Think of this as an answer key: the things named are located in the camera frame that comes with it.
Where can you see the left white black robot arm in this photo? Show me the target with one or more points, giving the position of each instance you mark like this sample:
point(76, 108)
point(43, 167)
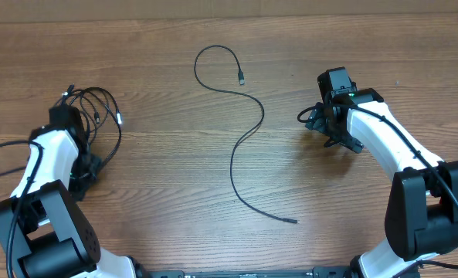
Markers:
point(43, 232)

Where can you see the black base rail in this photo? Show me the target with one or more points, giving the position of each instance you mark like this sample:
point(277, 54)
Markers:
point(316, 272)

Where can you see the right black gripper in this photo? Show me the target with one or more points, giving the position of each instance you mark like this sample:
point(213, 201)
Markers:
point(330, 127)

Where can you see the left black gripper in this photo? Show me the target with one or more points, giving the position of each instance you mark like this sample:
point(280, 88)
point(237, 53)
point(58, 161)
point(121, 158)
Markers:
point(76, 186)

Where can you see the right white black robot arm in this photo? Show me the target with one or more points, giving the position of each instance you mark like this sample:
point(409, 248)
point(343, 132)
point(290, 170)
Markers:
point(421, 219)

